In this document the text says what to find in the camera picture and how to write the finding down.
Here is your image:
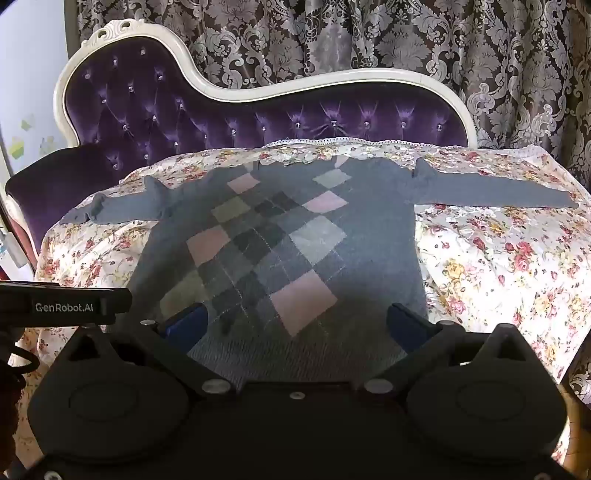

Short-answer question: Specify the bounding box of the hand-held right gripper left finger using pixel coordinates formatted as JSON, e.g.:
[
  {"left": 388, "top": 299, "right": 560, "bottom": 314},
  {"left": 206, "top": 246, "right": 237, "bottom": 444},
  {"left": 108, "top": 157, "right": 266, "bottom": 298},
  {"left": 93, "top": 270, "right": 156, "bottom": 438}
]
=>
[{"left": 59, "top": 302, "right": 237, "bottom": 400}]

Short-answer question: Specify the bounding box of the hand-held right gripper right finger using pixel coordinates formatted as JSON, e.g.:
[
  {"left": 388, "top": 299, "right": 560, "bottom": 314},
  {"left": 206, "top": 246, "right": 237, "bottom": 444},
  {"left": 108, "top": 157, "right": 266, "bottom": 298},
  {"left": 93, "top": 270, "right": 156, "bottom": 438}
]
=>
[{"left": 359, "top": 302, "right": 535, "bottom": 398}]

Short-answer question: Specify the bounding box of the grey argyle sweater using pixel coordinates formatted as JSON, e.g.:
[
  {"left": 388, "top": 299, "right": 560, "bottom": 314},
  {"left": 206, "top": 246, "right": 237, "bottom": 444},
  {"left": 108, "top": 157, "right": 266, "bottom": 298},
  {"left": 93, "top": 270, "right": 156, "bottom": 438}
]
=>
[{"left": 60, "top": 156, "right": 580, "bottom": 386}]

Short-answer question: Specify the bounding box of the floral blanket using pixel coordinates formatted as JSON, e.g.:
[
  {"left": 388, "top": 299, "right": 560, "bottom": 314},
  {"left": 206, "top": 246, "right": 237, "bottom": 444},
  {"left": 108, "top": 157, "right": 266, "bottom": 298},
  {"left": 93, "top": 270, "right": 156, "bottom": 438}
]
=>
[{"left": 14, "top": 141, "right": 591, "bottom": 467}]

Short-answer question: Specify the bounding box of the purple tufted sofa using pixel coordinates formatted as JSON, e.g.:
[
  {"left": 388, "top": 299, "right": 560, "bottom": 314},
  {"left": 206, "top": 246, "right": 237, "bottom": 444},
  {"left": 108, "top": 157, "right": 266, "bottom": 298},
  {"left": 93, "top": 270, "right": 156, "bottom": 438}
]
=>
[{"left": 0, "top": 21, "right": 478, "bottom": 259}]

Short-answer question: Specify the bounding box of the grey damask curtain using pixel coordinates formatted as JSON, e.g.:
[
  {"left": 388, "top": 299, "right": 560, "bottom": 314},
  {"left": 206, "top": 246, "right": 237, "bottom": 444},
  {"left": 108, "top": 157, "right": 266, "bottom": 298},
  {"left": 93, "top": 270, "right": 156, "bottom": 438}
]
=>
[{"left": 76, "top": 0, "right": 591, "bottom": 398}]

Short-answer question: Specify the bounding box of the pastel wall sticker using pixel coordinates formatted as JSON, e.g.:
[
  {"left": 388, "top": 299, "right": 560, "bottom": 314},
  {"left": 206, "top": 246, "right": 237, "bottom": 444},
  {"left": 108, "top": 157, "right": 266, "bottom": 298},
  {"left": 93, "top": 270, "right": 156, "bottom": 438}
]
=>
[{"left": 7, "top": 115, "right": 58, "bottom": 160}]

